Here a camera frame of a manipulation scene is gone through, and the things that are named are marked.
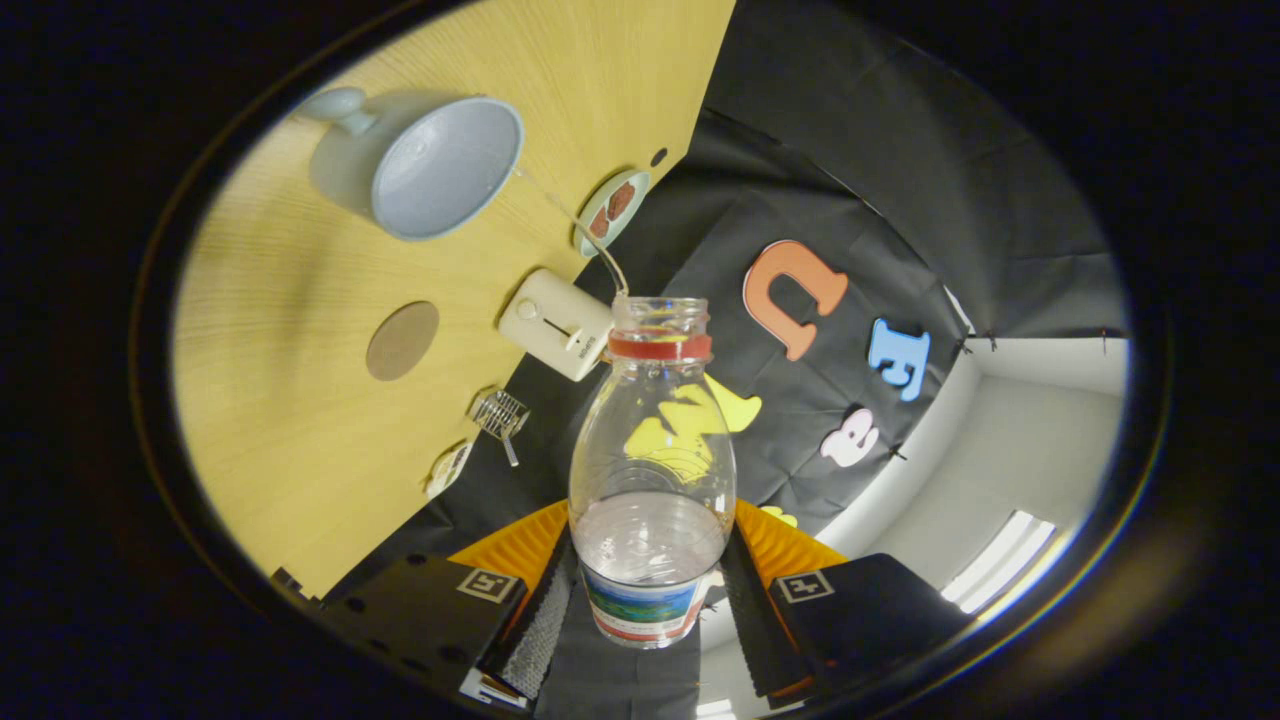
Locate black table edge clamp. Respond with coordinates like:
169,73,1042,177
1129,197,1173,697
270,568,321,606

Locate white cup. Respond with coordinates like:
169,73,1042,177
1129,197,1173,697
300,87,525,243

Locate long ceiling light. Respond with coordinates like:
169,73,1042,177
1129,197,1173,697
940,510,1059,614

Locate light green plate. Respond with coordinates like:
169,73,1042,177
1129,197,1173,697
577,168,652,259

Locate small metal wire rack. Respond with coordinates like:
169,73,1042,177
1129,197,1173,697
470,390,531,468

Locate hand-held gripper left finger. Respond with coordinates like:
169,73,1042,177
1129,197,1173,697
320,500,581,713

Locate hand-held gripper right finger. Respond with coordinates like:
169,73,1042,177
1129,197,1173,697
720,498,976,701

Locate white toaster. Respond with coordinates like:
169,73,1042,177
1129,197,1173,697
497,268,615,383

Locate wooden table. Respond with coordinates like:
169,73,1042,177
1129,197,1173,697
170,0,738,601

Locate clear plastic juice bottle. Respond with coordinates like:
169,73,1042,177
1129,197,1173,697
568,296,738,650

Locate round brown coaster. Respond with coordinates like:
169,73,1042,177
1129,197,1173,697
365,301,441,382

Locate white divided snack tray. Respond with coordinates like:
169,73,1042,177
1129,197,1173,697
425,440,476,501

